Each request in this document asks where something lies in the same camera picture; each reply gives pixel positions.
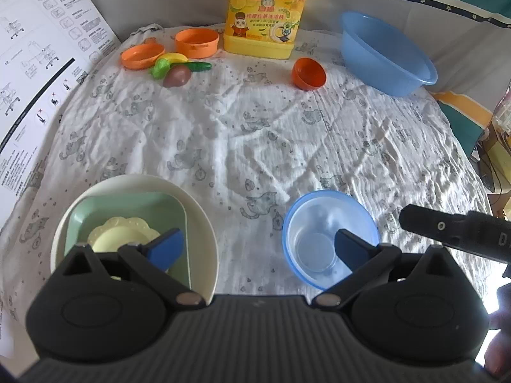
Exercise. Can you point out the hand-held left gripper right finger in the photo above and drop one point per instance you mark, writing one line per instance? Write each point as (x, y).
(351, 249)

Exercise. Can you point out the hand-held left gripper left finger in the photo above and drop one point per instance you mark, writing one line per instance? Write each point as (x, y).
(167, 247)

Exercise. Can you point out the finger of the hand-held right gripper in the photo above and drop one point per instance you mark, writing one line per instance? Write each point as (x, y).
(439, 225)

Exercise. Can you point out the clear plastic cup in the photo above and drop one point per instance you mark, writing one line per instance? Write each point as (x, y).
(315, 247)

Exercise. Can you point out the pale yellow flower plate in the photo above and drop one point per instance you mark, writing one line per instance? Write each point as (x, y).
(119, 233)

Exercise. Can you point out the small blue bowl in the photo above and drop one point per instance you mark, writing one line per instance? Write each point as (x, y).
(295, 223)

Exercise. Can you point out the green square plate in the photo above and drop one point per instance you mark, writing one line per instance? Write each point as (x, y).
(119, 207)

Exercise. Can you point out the white round plate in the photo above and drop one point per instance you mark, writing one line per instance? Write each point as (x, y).
(135, 183)

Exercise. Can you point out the person's right hand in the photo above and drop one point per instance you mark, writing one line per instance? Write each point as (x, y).
(499, 343)

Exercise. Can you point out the white printed cloth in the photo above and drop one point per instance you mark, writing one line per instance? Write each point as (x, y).
(239, 135)

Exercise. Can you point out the brown toy vegetable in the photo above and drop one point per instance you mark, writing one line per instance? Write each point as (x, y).
(177, 76)

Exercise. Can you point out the green toy vegetable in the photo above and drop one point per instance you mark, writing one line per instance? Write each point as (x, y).
(160, 69)

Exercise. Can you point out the large blue basin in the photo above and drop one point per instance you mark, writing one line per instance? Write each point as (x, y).
(379, 56)

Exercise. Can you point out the small orange bowl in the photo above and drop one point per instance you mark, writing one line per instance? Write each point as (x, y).
(307, 74)

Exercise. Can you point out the dark green toy cucumber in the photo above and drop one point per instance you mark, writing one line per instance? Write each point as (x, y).
(199, 66)

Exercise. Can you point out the yellow toy fruit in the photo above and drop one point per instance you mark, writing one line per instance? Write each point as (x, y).
(175, 58)

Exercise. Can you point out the orange plate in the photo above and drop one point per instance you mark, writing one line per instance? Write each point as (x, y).
(139, 56)

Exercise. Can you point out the orange round container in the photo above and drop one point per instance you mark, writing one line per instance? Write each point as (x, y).
(195, 44)

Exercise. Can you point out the white instruction sheet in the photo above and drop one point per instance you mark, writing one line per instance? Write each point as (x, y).
(40, 48)

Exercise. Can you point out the yellow detergent jug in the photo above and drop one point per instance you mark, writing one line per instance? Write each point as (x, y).
(259, 16)

